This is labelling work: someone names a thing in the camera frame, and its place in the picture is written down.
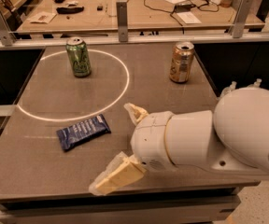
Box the metal bracket left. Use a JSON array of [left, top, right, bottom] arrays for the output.
[[0, 10, 16, 46]]

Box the black cable with adapter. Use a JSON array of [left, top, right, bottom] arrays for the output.
[[143, 0, 220, 27]]

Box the white paper card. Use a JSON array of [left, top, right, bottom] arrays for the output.
[[177, 12, 201, 24]]

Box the clear sanitizer bottle left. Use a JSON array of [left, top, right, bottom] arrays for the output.
[[219, 81, 237, 98]]

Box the white paper note left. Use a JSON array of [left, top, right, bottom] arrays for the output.
[[28, 11, 56, 24]]

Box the small black object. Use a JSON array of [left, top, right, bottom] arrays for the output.
[[97, 5, 103, 11]]

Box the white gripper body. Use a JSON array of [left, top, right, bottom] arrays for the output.
[[131, 111, 176, 171]]

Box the metal bracket right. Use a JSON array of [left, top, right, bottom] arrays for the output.
[[229, 0, 253, 38]]

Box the clear sanitizer bottle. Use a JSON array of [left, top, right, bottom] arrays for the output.
[[219, 81, 237, 98], [248, 78, 262, 88]]

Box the metal railing bar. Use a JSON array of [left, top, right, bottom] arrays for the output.
[[0, 32, 269, 49]]

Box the black tool on desk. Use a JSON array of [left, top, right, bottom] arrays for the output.
[[56, 7, 84, 14]]

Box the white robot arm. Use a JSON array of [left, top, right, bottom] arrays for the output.
[[89, 87, 269, 196]]

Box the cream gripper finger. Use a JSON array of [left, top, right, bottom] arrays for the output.
[[124, 103, 149, 126], [89, 152, 147, 196]]

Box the metal bracket middle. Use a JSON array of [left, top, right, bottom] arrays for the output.
[[116, 1, 128, 42]]

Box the metal bracket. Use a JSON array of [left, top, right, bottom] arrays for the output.
[[229, 0, 253, 38], [116, 1, 128, 42], [0, 10, 16, 46]]

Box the blue rxbar blueberry wrapper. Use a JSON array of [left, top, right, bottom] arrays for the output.
[[56, 115, 111, 151]]

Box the orange soda can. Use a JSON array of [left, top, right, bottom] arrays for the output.
[[169, 42, 194, 83]]

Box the clear sanitizer bottle right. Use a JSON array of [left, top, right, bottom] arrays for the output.
[[248, 78, 262, 88]]

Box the green soda can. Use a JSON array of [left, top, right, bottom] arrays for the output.
[[66, 36, 92, 77]]

